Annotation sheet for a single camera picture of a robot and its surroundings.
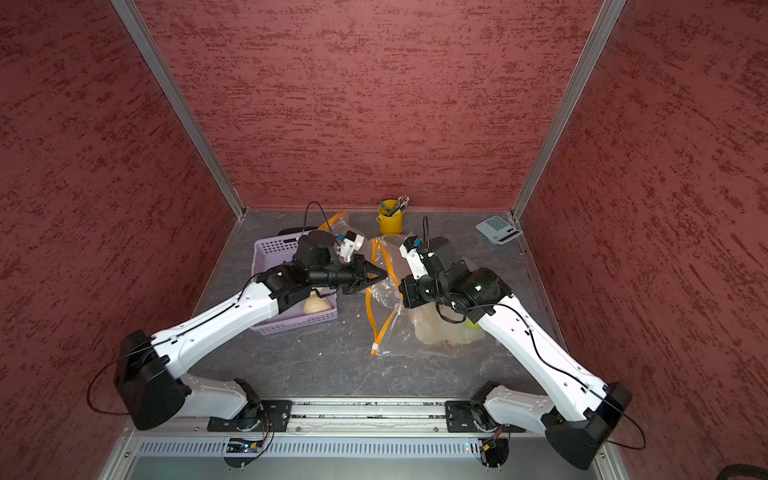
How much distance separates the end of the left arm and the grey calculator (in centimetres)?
60

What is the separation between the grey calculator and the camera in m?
1.12

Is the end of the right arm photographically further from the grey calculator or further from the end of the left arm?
the grey calculator

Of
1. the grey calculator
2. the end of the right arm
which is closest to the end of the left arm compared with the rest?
the end of the right arm

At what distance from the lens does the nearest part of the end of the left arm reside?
62 centimetres
